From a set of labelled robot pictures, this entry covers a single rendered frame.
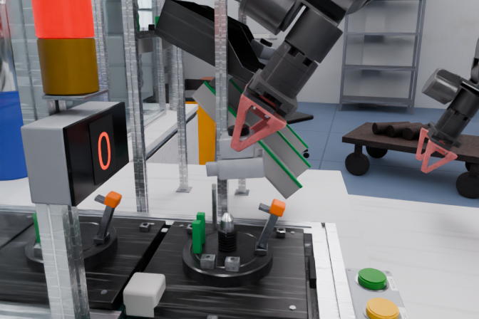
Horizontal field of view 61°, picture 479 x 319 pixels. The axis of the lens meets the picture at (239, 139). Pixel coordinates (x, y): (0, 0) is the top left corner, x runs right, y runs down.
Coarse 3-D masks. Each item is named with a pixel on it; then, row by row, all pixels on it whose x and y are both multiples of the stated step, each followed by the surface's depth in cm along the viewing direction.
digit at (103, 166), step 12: (96, 120) 38; (108, 120) 41; (96, 132) 38; (108, 132) 41; (96, 144) 38; (108, 144) 41; (96, 156) 39; (108, 156) 41; (96, 168) 39; (108, 168) 41; (96, 180) 39
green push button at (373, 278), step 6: (360, 270) 61; (366, 270) 60; (372, 270) 60; (378, 270) 60; (360, 276) 59; (366, 276) 59; (372, 276) 59; (378, 276) 59; (384, 276) 59; (360, 282) 59; (366, 282) 58; (372, 282) 58; (378, 282) 58; (384, 282) 58; (372, 288) 58; (378, 288) 58
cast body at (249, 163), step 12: (228, 132) 57; (252, 132) 57; (228, 144) 55; (228, 156) 56; (240, 156) 56; (252, 156) 56; (216, 168) 58; (228, 168) 56; (240, 168) 56; (252, 168) 56; (264, 168) 58
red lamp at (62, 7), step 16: (32, 0) 35; (48, 0) 34; (64, 0) 35; (80, 0) 35; (48, 16) 35; (64, 16) 35; (80, 16) 36; (48, 32) 35; (64, 32) 35; (80, 32) 36
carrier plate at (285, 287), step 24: (168, 240) 69; (288, 240) 69; (168, 264) 62; (288, 264) 62; (168, 288) 56; (192, 288) 56; (216, 288) 56; (240, 288) 56; (264, 288) 56; (288, 288) 56; (168, 312) 53; (192, 312) 52; (216, 312) 52; (240, 312) 52; (264, 312) 52; (288, 312) 52
